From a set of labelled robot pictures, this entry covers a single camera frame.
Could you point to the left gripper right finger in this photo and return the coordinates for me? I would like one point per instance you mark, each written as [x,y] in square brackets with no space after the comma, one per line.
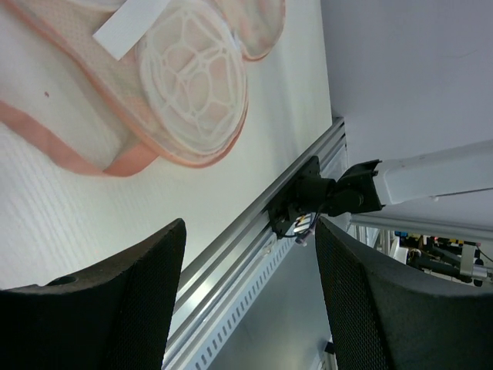
[386,315]

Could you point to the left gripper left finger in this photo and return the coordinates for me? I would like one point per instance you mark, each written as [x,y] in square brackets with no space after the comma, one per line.
[115,314]

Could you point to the floral mesh laundry bag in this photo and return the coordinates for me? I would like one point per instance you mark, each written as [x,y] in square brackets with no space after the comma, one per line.
[172,71]

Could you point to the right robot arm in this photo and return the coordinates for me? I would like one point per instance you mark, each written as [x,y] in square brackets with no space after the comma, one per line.
[371,186]

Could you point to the background lab equipment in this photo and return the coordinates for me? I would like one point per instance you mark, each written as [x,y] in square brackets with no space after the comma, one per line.
[436,249]

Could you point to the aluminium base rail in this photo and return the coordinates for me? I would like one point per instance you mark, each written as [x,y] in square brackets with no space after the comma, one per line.
[205,281]

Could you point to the white slotted cable duct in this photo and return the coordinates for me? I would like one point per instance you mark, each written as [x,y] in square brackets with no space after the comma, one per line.
[221,324]

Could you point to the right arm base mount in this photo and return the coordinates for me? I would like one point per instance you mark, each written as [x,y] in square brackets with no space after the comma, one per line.
[305,193]

